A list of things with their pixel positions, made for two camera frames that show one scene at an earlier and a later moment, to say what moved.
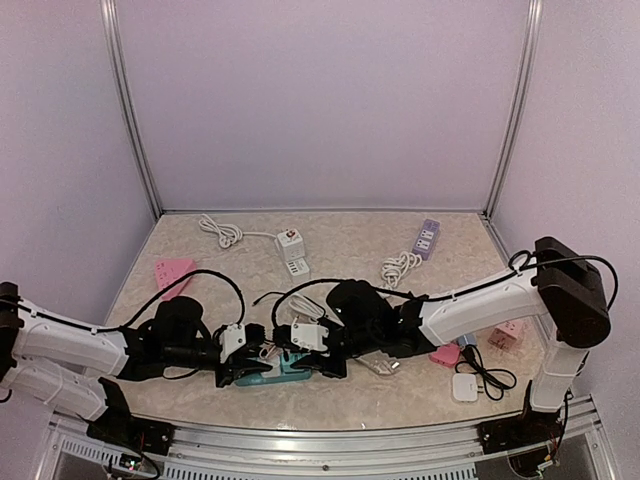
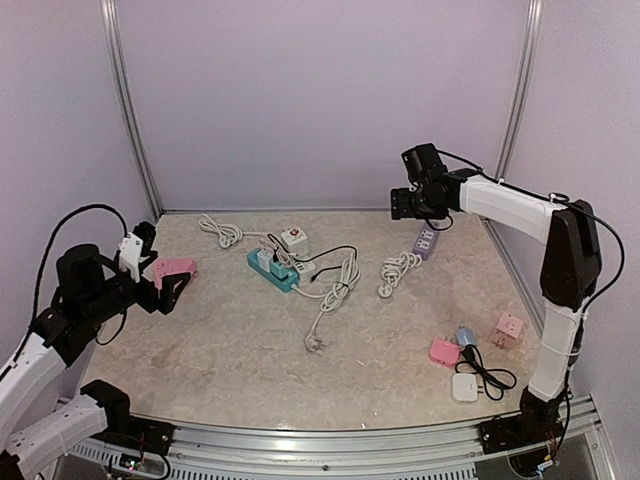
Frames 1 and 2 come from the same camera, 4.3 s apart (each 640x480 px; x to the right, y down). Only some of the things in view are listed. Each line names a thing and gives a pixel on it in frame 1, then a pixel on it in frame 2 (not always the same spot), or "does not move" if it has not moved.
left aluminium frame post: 129,102 does not move
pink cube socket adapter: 504,335 does not move
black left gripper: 238,366 -> 165,302
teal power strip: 291,373 -> 284,285
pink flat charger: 447,355 does not move
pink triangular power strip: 170,270 does not move
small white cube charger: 273,360 -> 264,259
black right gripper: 316,363 -> 399,206
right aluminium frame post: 519,107 does not move
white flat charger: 464,387 does not move
